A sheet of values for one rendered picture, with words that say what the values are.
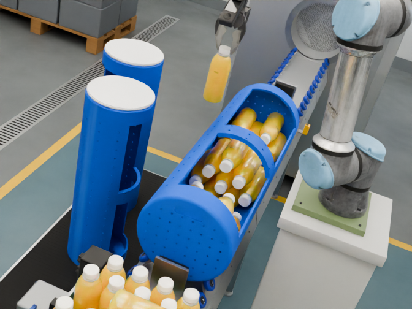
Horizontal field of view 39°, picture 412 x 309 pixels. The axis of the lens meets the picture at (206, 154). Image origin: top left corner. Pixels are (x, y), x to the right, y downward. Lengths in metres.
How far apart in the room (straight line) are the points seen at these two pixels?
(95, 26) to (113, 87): 2.71
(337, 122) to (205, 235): 0.46
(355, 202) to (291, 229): 0.20
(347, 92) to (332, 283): 0.61
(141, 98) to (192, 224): 0.92
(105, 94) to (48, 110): 1.92
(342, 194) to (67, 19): 3.82
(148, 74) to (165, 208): 1.21
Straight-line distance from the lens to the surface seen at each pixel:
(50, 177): 3.59
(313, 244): 1.75
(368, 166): 1.69
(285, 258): 1.80
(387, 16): 1.49
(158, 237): 1.64
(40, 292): 1.74
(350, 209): 1.76
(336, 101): 1.54
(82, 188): 2.55
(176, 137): 4.16
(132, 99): 2.34
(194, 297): 1.47
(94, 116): 2.33
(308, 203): 1.77
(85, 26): 5.14
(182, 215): 1.56
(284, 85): 2.69
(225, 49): 1.92
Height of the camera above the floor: 2.14
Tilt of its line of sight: 32 degrees down
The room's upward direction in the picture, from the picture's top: 14 degrees clockwise
